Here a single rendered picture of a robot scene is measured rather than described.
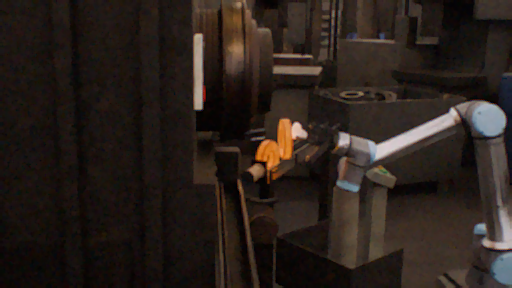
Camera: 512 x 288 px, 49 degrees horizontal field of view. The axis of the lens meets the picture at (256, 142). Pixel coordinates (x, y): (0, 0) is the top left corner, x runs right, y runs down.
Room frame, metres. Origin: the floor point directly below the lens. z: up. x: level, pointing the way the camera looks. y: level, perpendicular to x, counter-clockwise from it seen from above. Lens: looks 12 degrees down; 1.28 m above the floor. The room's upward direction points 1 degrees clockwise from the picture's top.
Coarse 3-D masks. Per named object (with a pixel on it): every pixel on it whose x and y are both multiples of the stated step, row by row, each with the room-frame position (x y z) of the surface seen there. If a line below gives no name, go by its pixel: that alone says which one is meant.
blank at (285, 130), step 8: (280, 120) 2.19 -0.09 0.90; (288, 120) 2.17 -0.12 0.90; (280, 128) 2.20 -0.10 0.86; (288, 128) 2.13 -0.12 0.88; (280, 136) 2.22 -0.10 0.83; (288, 136) 2.11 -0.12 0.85; (280, 144) 2.20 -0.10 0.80; (288, 144) 2.11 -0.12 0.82; (280, 152) 2.19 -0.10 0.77; (288, 152) 2.12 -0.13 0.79
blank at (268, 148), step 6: (264, 144) 2.30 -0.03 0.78; (270, 144) 2.32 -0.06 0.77; (276, 144) 2.36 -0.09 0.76; (258, 150) 2.28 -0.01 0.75; (264, 150) 2.28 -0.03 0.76; (270, 150) 2.32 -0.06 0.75; (276, 150) 2.36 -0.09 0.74; (258, 156) 2.27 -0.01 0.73; (264, 156) 2.27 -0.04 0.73; (270, 156) 2.36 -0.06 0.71; (276, 156) 2.37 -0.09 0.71; (270, 162) 2.35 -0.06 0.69; (276, 162) 2.37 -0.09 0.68
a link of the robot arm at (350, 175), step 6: (348, 162) 2.19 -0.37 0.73; (342, 168) 2.23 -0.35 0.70; (348, 168) 2.18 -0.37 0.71; (354, 168) 2.17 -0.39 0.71; (360, 168) 2.17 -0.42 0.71; (342, 174) 2.20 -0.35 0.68; (348, 174) 2.18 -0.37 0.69; (354, 174) 2.17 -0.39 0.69; (360, 174) 2.18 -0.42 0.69; (342, 180) 2.19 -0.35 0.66; (348, 180) 2.18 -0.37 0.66; (354, 180) 2.17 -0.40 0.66; (360, 180) 2.19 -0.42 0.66; (342, 186) 2.18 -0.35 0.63; (348, 186) 2.17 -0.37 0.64; (354, 186) 2.18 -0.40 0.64
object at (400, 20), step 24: (408, 0) 5.65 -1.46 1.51; (432, 0) 5.24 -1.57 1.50; (456, 0) 5.03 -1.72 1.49; (480, 0) 4.74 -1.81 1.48; (504, 0) 4.86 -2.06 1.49; (408, 24) 5.54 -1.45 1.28; (432, 24) 5.24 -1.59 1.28; (456, 24) 5.21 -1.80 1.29; (480, 24) 5.24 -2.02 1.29; (504, 24) 5.26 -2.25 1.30; (456, 48) 5.48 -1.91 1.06; (480, 48) 5.21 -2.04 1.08; (504, 48) 5.27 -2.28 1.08; (408, 72) 5.33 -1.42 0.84; (432, 72) 5.30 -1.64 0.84; (456, 72) 5.35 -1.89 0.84; (480, 72) 5.18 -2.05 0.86; (504, 72) 5.29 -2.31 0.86; (480, 96) 5.15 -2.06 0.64
